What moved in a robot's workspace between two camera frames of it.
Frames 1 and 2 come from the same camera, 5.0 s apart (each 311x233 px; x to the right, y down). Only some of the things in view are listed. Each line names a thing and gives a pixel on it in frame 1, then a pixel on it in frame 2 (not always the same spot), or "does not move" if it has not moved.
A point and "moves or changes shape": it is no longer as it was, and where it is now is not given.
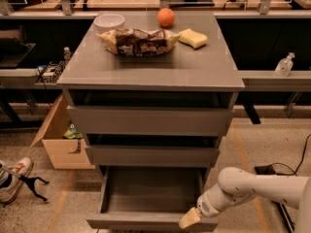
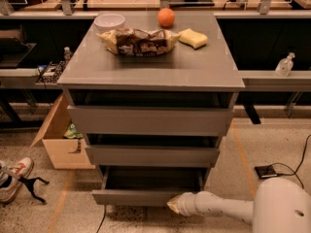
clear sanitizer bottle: [285, 65] does not move
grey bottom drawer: [150, 198] moves or changes shape
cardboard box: [64, 153] does not move
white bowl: [106, 22] does not move
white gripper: [207, 207] to [189, 204]
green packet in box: [72, 133] does not move
